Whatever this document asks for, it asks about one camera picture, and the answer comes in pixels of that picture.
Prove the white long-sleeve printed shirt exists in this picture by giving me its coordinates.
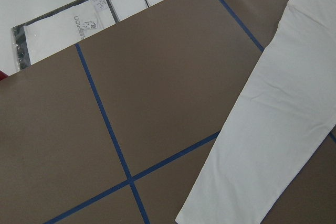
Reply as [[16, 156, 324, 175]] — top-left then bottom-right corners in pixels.
[[175, 0, 335, 223]]

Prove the red fire extinguisher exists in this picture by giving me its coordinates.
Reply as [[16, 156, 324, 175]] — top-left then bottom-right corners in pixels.
[[0, 71, 8, 80]]

